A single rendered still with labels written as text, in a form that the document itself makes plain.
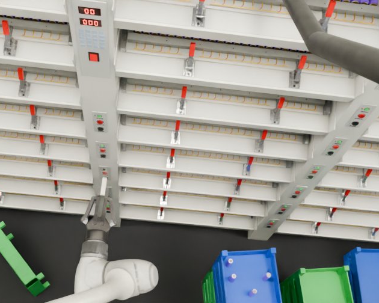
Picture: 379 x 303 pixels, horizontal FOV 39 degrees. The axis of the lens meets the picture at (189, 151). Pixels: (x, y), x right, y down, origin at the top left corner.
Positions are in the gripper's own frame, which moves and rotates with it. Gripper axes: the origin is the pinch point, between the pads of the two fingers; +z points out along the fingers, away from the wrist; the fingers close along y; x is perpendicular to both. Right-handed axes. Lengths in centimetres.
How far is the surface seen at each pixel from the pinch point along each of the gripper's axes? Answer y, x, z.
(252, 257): 57, -13, -17
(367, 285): 119, -53, -15
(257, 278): 59, -13, -25
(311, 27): 32, 135, -29
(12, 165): -34.9, -6.3, 7.9
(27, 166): -29.4, -6.3, 7.8
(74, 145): -10.4, 14.1, 9.1
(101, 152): -0.5, 21.7, 4.0
